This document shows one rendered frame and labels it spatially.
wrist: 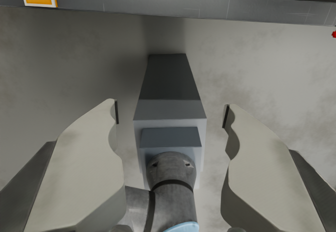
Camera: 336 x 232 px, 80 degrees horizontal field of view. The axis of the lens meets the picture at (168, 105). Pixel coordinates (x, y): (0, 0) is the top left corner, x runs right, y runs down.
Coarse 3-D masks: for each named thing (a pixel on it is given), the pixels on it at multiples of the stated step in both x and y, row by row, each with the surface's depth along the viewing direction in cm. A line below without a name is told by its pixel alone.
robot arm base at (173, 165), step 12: (156, 156) 58; (168, 156) 57; (180, 156) 57; (156, 168) 57; (168, 168) 54; (180, 168) 55; (192, 168) 58; (156, 180) 53; (168, 180) 51; (180, 180) 52; (192, 180) 55; (192, 192) 52
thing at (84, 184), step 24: (96, 120) 10; (72, 144) 8; (96, 144) 8; (48, 168) 7; (72, 168) 7; (96, 168) 7; (120, 168) 7; (48, 192) 6; (72, 192) 6; (96, 192) 6; (120, 192) 7; (48, 216) 6; (72, 216) 6; (96, 216) 6; (120, 216) 7
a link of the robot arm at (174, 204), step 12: (156, 192) 48; (168, 192) 48; (180, 192) 49; (156, 204) 44; (168, 204) 45; (180, 204) 46; (192, 204) 48; (156, 216) 42; (168, 216) 43; (180, 216) 43; (192, 216) 45; (144, 228) 41; (156, 228) 41; (168, 228) 41; (180, 228) 41; (192, 228) 43
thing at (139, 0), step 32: (0, 0) 35; (64, 0) 35; (96, 0) 35; (128, 0) 35; (160, 0) 35; (192, 0) 35; (224, 0) 35; (256, 0) 35; (288, 0) 35; (320, 0) 35
